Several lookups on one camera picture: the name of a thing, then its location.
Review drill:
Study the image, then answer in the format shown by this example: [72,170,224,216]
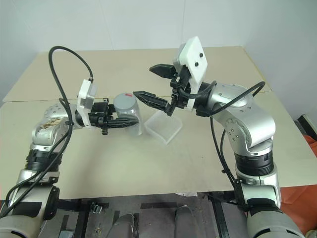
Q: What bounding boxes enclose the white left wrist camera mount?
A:
[75,78,98,131]

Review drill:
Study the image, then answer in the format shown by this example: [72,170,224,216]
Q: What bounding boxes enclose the black table frame bar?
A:
[58,198,109,238]
[207,192,232,238]

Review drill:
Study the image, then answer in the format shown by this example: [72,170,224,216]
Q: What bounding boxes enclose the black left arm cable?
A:
[0,45,94,217]

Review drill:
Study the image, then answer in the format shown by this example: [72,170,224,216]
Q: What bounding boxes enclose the clear plastic jar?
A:
[113,93,145,137]

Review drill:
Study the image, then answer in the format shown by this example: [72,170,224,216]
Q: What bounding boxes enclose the metal caster bracket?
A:
[90,201,103,214]

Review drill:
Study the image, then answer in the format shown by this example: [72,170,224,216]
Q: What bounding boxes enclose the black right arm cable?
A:
[177,81,266,212]

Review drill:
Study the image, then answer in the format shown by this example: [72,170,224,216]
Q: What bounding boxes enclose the grey jar lid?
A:
[113,93,138,117]

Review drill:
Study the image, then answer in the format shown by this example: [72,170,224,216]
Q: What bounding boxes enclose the black case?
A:
[296,113,317,147]

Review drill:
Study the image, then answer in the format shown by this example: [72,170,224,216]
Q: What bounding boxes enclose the dark grey rounded robot foot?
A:
[174,205,199,238]
[106,214,140,238]

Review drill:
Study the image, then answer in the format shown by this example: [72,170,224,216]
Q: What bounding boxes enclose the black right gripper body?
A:
[169,66,197,110]

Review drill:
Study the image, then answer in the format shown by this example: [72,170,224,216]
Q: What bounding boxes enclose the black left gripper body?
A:
[88,98,115,136]

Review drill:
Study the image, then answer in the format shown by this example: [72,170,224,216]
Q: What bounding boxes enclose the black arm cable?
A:
[177,81,266,212]
[0,45,94,217]

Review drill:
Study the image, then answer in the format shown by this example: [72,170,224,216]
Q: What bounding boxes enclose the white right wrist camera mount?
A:
[172,36,209,110]

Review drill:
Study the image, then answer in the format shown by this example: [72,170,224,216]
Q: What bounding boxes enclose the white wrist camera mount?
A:
[75,78,98,131]
[172,36,209,110]

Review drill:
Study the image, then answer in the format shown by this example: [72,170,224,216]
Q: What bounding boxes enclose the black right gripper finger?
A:
[149,63,176,80]
[132,90,175,117]

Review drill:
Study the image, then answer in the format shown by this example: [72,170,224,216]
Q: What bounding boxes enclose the translucent square plastic box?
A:
[144,110,183,145]

